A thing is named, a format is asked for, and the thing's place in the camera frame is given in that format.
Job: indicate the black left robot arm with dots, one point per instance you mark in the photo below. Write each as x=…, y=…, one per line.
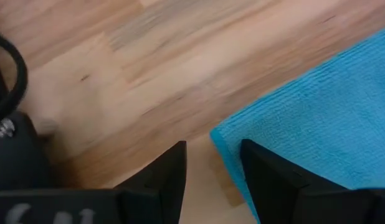
x=18, y=161

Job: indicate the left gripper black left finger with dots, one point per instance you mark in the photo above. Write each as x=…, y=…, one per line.
x=155, y=199

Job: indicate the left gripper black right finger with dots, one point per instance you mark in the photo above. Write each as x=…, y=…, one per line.
x=289, y=199

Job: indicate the blue microfiber towel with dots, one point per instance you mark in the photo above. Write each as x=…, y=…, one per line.
x=320, y=124

